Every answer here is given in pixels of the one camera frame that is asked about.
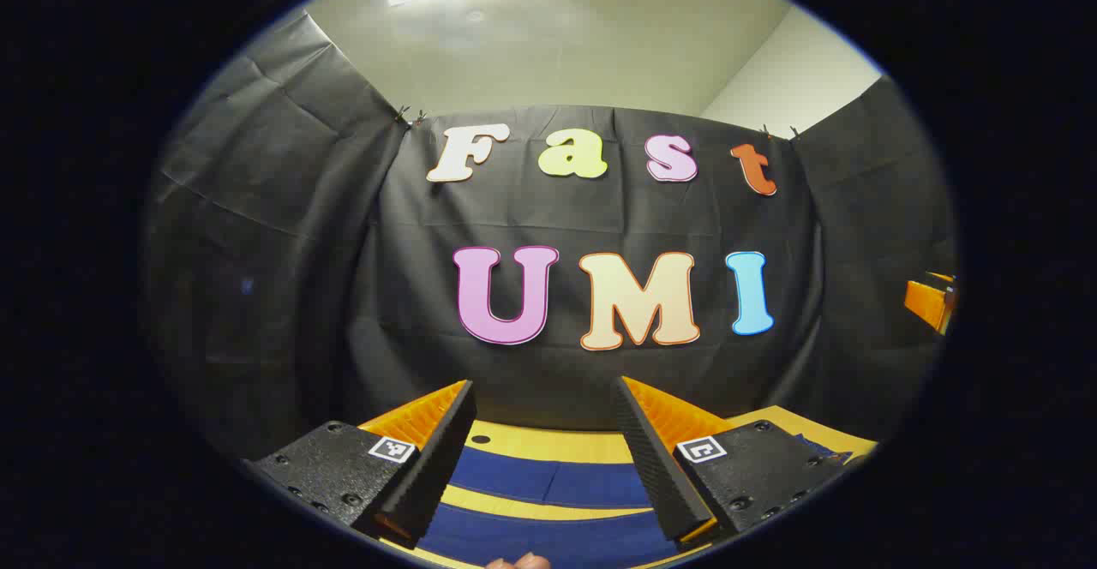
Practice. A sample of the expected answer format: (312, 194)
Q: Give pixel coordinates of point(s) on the small metal clip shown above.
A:
(403, 114)
(767, 130)

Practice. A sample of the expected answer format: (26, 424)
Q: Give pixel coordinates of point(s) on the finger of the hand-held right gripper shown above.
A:
(926, 302)

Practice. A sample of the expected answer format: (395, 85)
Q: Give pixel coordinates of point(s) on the blue jeans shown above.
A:
(548, 476)

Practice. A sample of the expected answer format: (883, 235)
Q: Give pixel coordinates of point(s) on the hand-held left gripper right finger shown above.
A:
(651, 458)

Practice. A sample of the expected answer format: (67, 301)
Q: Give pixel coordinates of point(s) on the black backdrop cloth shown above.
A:
(600, 218)

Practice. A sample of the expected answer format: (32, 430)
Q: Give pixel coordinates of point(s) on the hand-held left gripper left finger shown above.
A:
(446, 453)

